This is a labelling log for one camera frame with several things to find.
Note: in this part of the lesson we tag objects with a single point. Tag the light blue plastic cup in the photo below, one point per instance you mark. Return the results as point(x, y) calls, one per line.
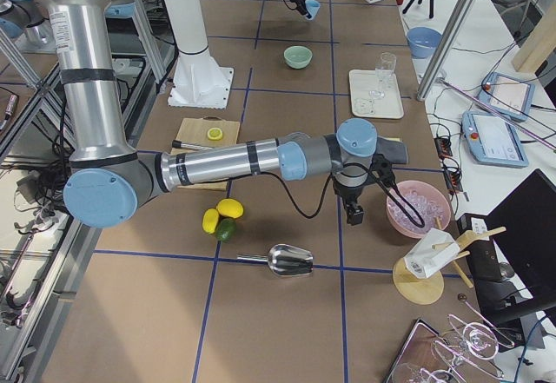
point(316, 6)

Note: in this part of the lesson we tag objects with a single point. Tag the green ceramic bowl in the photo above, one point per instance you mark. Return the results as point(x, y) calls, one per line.
point(297, 57)

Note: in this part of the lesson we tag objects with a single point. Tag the pink bowl with ice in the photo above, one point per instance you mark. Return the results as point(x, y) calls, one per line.
point(417, 208)

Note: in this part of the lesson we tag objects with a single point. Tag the metal ice scoop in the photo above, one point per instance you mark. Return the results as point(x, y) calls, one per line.
point(284, 260)

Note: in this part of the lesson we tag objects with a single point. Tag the blue plastic bowl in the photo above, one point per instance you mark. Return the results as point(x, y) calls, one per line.
point(423, 41)

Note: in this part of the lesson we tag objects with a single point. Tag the grey folded cloth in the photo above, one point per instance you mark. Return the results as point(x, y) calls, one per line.
point(392, 150)

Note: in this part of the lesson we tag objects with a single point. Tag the white paper carton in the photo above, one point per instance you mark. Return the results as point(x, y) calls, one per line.
point(431, 253)

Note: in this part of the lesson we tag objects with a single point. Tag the wooden mug tree stand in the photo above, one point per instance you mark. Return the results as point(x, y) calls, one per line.
point(428, 291)

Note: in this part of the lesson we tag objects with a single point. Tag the clear wine glass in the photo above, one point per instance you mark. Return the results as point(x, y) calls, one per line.
point(384, 70)

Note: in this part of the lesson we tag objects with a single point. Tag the cream serving tray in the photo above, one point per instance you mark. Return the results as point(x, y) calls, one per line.
point(371, 97)

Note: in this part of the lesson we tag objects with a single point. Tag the yellow lemon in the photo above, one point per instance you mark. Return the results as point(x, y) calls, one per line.
point(230, 208)
point(210, 220)

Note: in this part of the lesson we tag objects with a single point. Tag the green lime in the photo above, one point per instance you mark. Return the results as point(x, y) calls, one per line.
point(226, 229)

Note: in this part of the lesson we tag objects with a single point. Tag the wooden cutting board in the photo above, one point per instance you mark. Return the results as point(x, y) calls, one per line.
point(194, 131)

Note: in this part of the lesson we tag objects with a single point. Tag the half lemon slice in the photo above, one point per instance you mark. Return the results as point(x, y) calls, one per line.
point(215, 134)

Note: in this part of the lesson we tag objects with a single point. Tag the near teach pendant tablet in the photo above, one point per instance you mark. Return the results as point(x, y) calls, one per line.
point(492, 141)

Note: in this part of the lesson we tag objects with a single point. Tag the teach pendant tablet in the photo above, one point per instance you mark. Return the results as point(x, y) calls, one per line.
point(508, 95)
point(492, 141)

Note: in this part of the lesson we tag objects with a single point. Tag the far teach pendant tablet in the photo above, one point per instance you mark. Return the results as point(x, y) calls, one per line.
point(508, 95)

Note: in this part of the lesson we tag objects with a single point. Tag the aluminium frame post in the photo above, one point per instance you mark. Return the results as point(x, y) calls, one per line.
point(451, 31)

